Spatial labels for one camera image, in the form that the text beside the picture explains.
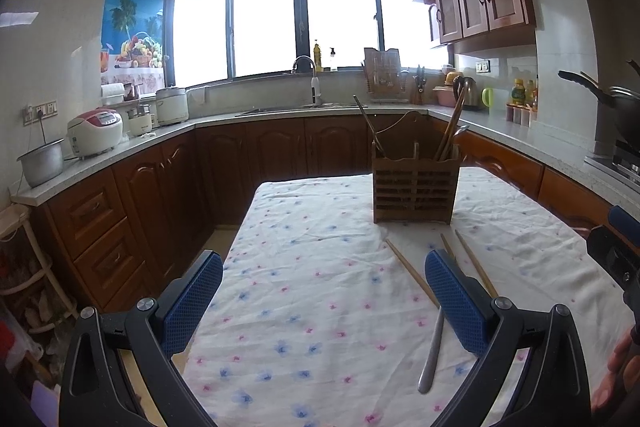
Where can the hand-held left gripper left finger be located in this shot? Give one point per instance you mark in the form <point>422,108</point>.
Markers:
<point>195,297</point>

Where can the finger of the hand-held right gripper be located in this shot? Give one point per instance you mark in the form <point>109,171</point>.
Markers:
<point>625,221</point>
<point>612,254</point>

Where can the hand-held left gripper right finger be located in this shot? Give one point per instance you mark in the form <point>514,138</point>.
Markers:
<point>452,302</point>

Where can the wooden chopstick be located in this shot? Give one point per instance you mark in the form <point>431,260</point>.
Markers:
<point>446,244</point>
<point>457,112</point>
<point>475,262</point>
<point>410,271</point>
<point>448,127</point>

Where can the wooden utensil holder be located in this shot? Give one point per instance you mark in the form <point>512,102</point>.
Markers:
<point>415,192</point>

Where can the person's right hand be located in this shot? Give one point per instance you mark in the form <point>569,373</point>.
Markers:
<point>617,372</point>

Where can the gas stove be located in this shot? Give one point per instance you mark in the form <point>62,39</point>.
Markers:
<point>615,164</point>

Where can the wooden base cabinets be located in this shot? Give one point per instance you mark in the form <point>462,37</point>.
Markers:
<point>165,187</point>

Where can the floral white tablecloth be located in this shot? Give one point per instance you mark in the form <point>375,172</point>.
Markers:
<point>310,282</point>

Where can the black wok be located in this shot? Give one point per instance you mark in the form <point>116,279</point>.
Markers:
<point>617,104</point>

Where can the row of spice jars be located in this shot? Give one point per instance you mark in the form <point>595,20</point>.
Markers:
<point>520,114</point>

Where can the grey kitchen countertop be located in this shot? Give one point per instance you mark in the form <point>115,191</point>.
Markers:
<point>150,139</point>

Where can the yellow oil bottle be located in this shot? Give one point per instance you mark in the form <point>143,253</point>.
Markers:
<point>519,92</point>

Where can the flat metal utensil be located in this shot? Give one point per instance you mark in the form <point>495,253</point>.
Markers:
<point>460,134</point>

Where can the white storage rack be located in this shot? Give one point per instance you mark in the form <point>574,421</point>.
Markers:
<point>25,267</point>

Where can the small white cooker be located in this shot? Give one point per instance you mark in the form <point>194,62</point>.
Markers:
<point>140,121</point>

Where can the green cup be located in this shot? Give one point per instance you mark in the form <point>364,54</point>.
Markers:
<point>487,96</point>

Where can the red and white rice cooker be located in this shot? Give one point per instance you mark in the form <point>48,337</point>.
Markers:
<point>95,133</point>

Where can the tall white rice cooker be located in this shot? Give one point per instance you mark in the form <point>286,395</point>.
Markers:
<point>171,105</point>

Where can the long dark metal utensil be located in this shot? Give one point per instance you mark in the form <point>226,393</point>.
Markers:
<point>367,122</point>

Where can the steel electric kettle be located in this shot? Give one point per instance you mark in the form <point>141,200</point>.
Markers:
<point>467,93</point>

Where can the metal cooking pot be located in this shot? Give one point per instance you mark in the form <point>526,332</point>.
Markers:
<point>41,164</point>

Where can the steel kitchen sink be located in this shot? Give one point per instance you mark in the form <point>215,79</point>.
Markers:
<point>280,110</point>

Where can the pink bowl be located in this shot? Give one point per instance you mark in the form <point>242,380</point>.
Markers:
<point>442,95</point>

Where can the scissors and knife holder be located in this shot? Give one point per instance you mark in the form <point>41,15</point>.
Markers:
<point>419,85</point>

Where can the wooden dish rack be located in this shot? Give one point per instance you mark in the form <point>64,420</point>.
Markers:
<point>384,74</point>

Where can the chrome kitchen faucet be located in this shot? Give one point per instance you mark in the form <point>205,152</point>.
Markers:
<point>312,87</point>

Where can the soap dispenser bottle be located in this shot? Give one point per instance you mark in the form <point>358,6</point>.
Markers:
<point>333,61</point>

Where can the kitchen window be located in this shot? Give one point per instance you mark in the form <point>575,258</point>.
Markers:
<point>260,22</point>

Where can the white wall socket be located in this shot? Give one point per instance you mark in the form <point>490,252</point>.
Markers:
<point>42,112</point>

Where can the tropical fruit wall poster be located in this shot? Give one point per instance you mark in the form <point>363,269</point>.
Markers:
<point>132,32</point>

